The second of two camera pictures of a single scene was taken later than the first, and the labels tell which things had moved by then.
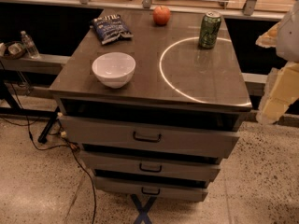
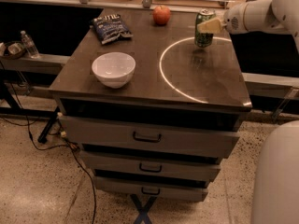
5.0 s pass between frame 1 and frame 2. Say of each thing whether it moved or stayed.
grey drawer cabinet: stayed
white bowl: stayed
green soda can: moved
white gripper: moved
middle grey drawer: stayed
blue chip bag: stayed
